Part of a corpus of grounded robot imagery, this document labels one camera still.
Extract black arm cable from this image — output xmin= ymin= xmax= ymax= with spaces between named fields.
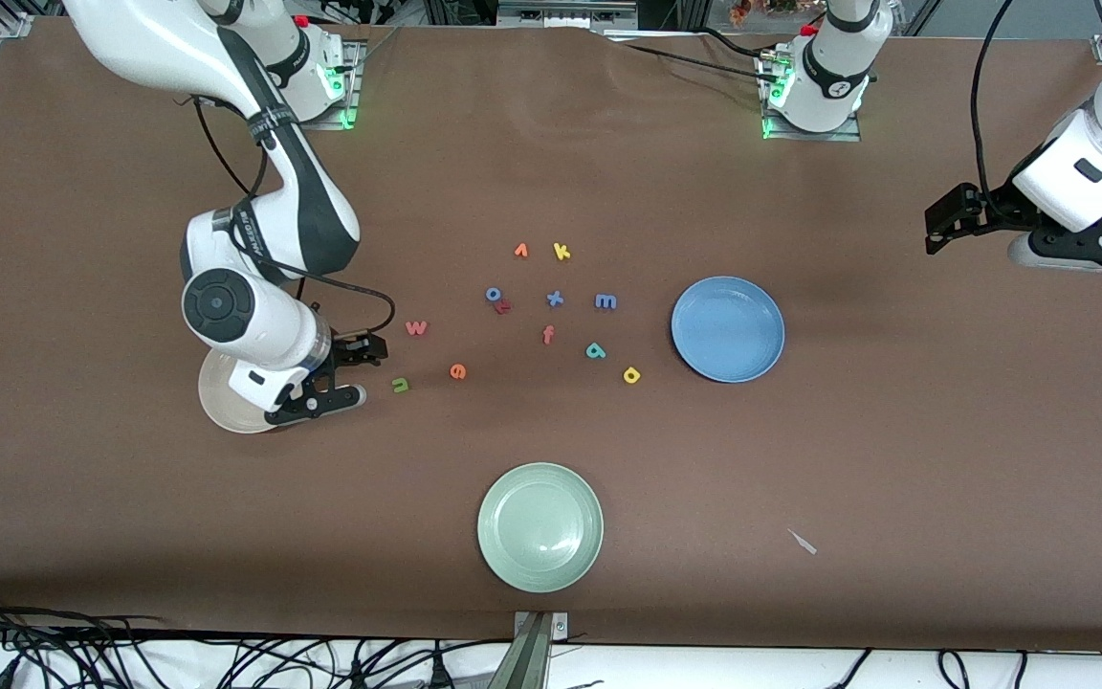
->
xmin=189 ymin=94 xmax=396 ymax=338
xmin=970 ymin=0 xmax=1016 ymax=216

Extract green plate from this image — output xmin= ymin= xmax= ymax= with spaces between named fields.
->
xmin=476 ymin=462 xmax=605 ymax=594

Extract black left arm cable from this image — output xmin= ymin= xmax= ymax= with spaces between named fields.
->
xmin=970 ymin=0 xmax=1016 ymax=216

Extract brown table cover sheet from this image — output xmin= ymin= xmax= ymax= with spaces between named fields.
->
xmin=0 ymin=19 xmax=1102 ymax=652

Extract blue plate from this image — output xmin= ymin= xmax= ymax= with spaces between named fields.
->
xmin=671 ymin=276 xmax=786 ymax=384

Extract black cable on table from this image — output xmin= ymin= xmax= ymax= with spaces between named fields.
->
xmin=599 ymin=29 xmax=772 ymax=82

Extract aluminium frame structure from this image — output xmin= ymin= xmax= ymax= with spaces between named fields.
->
xmin=496 ymin=0 xmax=638 ymax=28

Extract tangled black floor cables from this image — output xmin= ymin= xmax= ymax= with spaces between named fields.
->
xmin=0 ymin=589 xmax=514 ymax=689

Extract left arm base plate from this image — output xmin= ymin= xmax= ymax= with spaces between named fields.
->
xmin=761 ymin=53 xmax=863 ymax=143

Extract beige brown plate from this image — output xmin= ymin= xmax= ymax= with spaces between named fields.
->
xmin=198 ymin=346 xmax=284 ymax=434

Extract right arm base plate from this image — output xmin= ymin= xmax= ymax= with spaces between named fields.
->
xmin=298 ymin=38 xmax=363 ymax=130

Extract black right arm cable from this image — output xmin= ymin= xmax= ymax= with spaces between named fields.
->
xmin=189 ymin=94 xmax=396 ymax=338

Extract metal camera post bracket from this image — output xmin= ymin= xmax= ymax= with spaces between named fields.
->
xmin=489 ymin=611 xmax=569 ymax=689

